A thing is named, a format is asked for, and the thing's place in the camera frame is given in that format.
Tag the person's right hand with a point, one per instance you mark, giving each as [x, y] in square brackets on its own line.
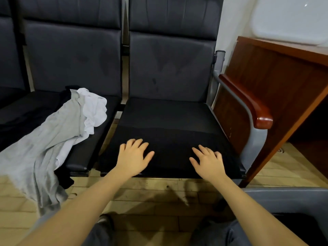
[209, 165]

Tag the person's left hand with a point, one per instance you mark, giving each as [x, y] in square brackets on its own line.
[132, 159]

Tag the black garment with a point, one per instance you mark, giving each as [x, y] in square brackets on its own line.
[171, 146]

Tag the pile of clothes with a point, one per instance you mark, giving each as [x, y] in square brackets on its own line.
[46, 146]

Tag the grey plastic storage bin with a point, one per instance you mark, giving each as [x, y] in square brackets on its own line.
[297, 199]

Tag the person's right forearm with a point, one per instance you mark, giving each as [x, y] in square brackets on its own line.
[261, 215]

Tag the person's left forearm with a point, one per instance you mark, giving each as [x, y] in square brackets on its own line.
[71, 215]

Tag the person's blue jeans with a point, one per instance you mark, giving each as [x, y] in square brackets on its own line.
[220, 234]

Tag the round metal floor drain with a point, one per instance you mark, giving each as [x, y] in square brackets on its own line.
[280, 150]

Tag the brown wooden bench armrest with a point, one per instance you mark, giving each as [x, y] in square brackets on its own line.
[248, 100]

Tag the black leather bench seat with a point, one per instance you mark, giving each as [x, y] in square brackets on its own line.
[71, 53]
[169, 59]
[11, 53]

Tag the brown wooden desk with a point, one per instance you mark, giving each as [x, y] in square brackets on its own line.
[276, 74]

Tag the white plastic tray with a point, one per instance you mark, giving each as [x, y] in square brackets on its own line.
[289, 19]

